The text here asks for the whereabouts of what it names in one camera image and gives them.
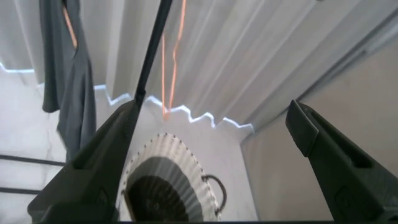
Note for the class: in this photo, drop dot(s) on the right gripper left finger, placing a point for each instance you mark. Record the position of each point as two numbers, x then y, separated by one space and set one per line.
90 177

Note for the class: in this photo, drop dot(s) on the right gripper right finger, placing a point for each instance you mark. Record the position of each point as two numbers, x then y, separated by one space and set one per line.
348 174

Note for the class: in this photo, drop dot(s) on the dark grey t-shirt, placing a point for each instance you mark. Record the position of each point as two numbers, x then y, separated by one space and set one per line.
74 93

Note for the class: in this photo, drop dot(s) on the pink clothes hanger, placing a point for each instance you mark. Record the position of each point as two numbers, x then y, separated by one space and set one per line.
172 68
71 29

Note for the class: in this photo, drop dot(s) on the white laundry basket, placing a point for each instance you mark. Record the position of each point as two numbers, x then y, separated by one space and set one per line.
174 155

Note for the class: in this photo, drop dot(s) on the black clothes rack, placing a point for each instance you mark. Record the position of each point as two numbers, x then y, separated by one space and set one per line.
152 49

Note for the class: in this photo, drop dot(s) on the white curtain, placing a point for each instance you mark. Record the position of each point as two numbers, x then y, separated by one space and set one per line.
233 46

